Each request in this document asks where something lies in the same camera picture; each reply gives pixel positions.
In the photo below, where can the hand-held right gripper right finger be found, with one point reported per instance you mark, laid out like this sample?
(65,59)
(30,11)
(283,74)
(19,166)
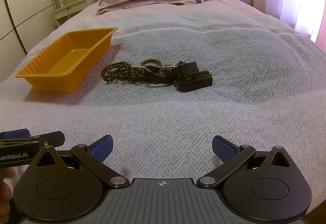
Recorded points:
(224,148)

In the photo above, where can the small black box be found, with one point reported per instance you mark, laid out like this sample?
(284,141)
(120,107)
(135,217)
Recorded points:
(187,69)

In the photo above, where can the orange plastic tray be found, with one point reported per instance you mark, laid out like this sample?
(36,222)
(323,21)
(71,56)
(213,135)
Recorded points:
(63,61)

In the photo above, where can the white wardrobe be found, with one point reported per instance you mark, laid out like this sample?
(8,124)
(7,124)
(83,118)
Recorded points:
(23,5)

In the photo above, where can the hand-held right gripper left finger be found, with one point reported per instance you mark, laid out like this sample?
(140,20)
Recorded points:
(103,148)

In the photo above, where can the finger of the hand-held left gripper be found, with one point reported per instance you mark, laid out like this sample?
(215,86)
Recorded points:
(51,138)
(15,133)

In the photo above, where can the white vanity table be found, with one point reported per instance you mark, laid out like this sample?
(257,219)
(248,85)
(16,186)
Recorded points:
(73,3)

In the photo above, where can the person's left hand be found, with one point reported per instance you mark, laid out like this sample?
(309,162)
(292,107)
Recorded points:
(4,193)

